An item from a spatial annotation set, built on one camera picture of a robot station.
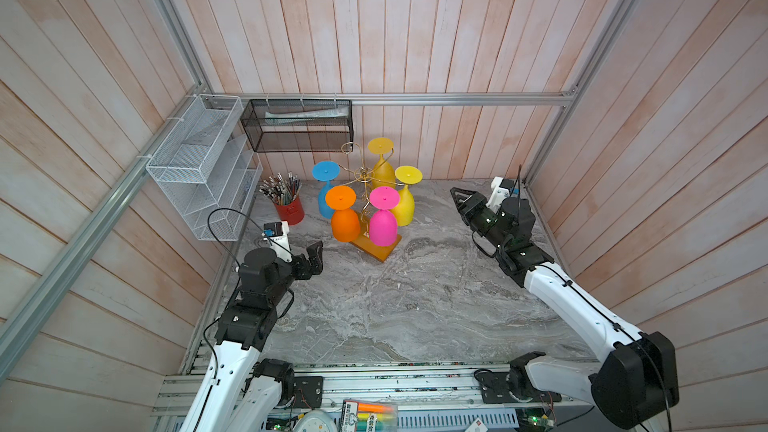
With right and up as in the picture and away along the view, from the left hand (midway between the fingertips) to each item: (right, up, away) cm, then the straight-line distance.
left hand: (307, 250), depth 73 cm
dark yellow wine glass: (+19, +21, +15) cm, 32 cm away
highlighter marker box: (+15, -38, -5) cm, 42 cm away
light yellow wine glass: (+25, +19, +5) cm, 32 cm away
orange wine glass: (+9, +7, +5) cm, 12 cm away
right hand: (+36, +15, +2) cm, 39 cm away
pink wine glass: (+19, +7, +3) cm, 21 cm away
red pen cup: (-12, +9, +28) cm, 32 cm away
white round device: (+3, -39, -6) cm, 39 cm away
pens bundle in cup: (-13, +16, +20) cm, 29 cm away
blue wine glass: (+4, +20, +3) cm, 21 cm away
